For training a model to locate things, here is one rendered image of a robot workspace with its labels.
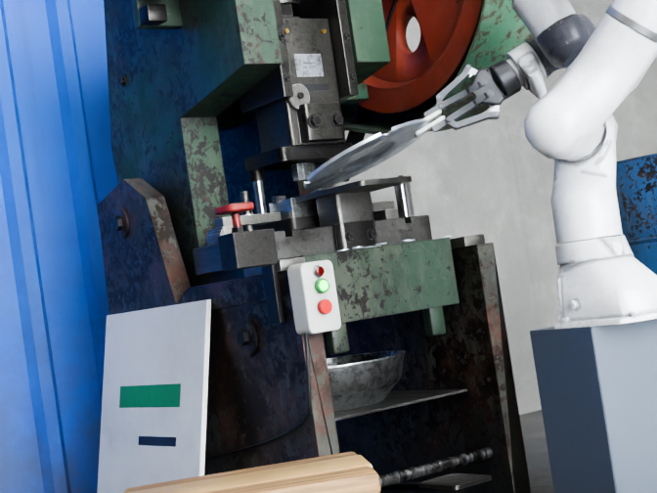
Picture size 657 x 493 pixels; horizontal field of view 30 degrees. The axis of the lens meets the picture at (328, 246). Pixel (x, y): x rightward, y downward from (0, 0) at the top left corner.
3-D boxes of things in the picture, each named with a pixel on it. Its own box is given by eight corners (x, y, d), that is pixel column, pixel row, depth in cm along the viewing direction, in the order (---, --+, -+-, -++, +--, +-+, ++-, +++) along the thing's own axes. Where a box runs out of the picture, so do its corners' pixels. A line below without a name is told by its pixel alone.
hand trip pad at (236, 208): (261, 239, 237) (256, 201, 237) (235, 242, 233) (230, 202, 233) (242, 244, 242) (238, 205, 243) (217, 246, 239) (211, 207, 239)
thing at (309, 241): (433, 241, 276) (429, 214, 276) (266, 261, 250) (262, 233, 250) (355, 254, 301) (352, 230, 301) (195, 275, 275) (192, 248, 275)
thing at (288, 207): (348, 212, 276) (345, 192, 276) (293, 218, 267) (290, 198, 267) (326, 217, 283) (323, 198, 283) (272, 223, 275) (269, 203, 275)
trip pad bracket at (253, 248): (288, 322, 239) (274, 222, 239) (246, 329, 233) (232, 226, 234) (272, 323, 243) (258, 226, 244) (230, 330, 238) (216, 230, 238)
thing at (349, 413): (467, 391, 270) (466, 388, 270) (308, 427, 245) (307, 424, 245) (356, 393, 305) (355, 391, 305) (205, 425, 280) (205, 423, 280)
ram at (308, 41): (359, 138, 270) (339, 6, 271) (303, 142, 261) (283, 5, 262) (315, 152, 284) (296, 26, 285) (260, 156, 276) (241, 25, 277)
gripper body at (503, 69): (522, 95, 257) (484, 117, 257) (502, 61, 258) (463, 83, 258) (525, 86, 249) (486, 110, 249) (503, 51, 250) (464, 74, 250)
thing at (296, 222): (366, 223, 275) (364, 209, 275) (292, 231, 264) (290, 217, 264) (326, 232, 288) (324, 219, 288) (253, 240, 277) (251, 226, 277)
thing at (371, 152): (324, 159, 236) (322, 156, 236) (291, 203, 263) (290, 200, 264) (448, 107, 246) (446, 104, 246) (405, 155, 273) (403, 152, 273)
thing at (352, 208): (422, 237, 255) (413, 172, 255) (370, 244, 247) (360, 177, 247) (352, 249, 275) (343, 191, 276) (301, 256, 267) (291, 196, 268)
